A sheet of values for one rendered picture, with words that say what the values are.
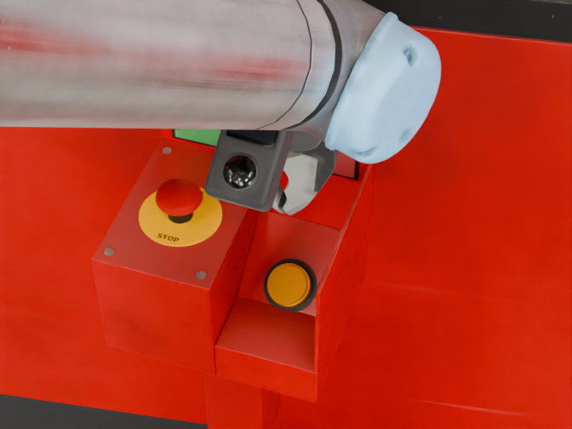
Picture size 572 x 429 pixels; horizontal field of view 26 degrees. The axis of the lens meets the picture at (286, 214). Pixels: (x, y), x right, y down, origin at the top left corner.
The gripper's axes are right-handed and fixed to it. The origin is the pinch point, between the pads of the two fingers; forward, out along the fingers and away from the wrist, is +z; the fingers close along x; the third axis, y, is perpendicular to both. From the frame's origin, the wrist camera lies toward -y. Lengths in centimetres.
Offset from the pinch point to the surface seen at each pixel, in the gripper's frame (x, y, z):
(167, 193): 10.7, 1.0, 3.0
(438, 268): -9.2, 24.5, 37.1
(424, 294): -8.0, 23.9, 41.9
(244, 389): 3.9, -2.6, 26.2
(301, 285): -1.1, 0.7, 11.3
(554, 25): -16.6, 28.9, 1.7
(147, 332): 10.8, -6.5, 13.5
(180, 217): 9.5, 0.3, 5.0
